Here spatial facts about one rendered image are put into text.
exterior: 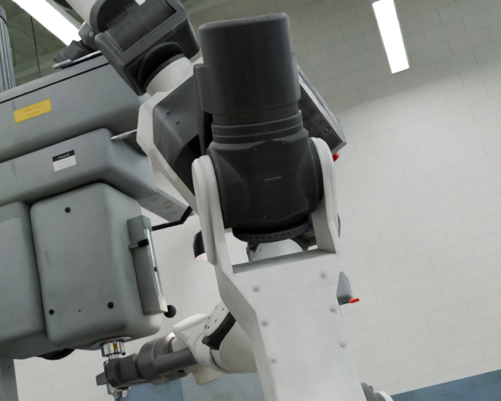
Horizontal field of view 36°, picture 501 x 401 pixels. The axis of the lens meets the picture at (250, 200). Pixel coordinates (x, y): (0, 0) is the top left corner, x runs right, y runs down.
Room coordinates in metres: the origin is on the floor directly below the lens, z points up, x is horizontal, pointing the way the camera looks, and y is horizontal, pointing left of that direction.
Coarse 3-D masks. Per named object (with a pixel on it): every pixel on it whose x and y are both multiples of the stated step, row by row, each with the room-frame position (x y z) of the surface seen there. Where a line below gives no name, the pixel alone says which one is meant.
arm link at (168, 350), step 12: (168, 336) 1.48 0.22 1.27; (156, 348) 1.47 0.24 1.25; (168, 348) 1.46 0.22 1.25; (180, 348) 1.44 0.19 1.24; (156, 360) 1.44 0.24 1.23; (168, 360) 1.42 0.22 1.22; (180, 360) 1.41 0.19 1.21; (192, 360) 1.40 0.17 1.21; (168, 372) 1.44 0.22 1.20; (180, 372) 1.48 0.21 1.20; (192, 372) 1.46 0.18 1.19; (204, 372) 1.45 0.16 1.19; (216, 372) 1.45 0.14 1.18
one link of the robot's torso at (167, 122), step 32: (192, 64) 1.13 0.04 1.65; (160, 96) 1.13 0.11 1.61; (192, 96) 1.07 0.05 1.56; (320, 96) 1.21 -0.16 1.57; (160, 128) 1.09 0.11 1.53; (192, 128) 1.02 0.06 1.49; (320, 128) 1.07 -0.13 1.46; (160, 160) 1.13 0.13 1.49; (192, 160) 1.03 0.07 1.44; (192, 192) 1.09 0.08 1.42
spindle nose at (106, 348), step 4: (120, 340) 1.58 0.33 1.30; (104, 344) 1.57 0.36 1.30; (108, 344) 1.57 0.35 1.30; (112, 344) 1.57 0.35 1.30; (120, 344) 1.58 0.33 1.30; (100, 348) 1.58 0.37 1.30; (104, 348) 1.57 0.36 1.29; (108, 348) 1.57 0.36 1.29; (112, 348) 1.57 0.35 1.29; (120, 348) 1.58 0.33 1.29; (104, 352) 1.57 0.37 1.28; (108, 352) 1.57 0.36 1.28; (112, 352) 1.57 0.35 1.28; (116, 352) 1.58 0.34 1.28; (120, 352) 1.59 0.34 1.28; (104, 356) 1.59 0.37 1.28
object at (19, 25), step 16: (0, 0) 7.17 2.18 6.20; (192, 0) 6.92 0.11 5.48; (208, 0) 6.89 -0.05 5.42; (224, 0) 6.93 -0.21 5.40; (16, 16) 7.39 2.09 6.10; (16, 32) 7.81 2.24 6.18; (32, 32) 7.38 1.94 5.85; (48, 32) 7.33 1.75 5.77; (16, 48) 8.18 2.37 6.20; (32, 48) 8.23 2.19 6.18; (48, 48) 8.34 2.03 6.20; (64, 48) 7.26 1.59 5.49; (16, 64) 8.55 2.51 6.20; (32, 64) 7.36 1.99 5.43; (48, 64) 7.37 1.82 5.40
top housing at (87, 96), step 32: (96, 64) 1.43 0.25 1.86; (0, 96) 1.49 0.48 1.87; (32, 96) 1.47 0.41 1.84; (64, 96) 1.45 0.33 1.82; (96, 96) 1.44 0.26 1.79; (128, 96) 1.42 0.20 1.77; (0, 128) 1.49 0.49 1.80; (32, 128) 1.47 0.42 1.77; (64, 128) 1.46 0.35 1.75; (96, 128) 1.46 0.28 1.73; (128, 128) 1.49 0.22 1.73; (0, 160) 1.51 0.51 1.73
